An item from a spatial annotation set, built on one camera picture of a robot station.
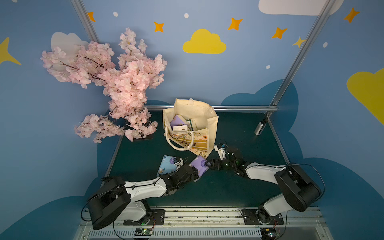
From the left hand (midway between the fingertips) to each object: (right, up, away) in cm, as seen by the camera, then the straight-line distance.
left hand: (196, 174), depth 85 cm
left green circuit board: (-26, -23, -14) cm, 38 cm away
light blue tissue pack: (-18, +4, +2) cm, 18 cm away
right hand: (+9, +7, +4) cm, 12 cm away
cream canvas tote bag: (+2, +19, +2) cm, 19 cm away
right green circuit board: (+35, -25, -14) cm, 45 cm away
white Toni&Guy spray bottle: (+44, +28, +16) cm, 55 cm away
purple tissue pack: (-13, +31, +13) cm, 36 cm away
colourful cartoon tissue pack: (-10, +27, -1) cm, 28 cm away
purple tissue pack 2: (+2, +6, +3) cm, 7 cm away
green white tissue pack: (-4, +30, +13) cm, 33 cm away
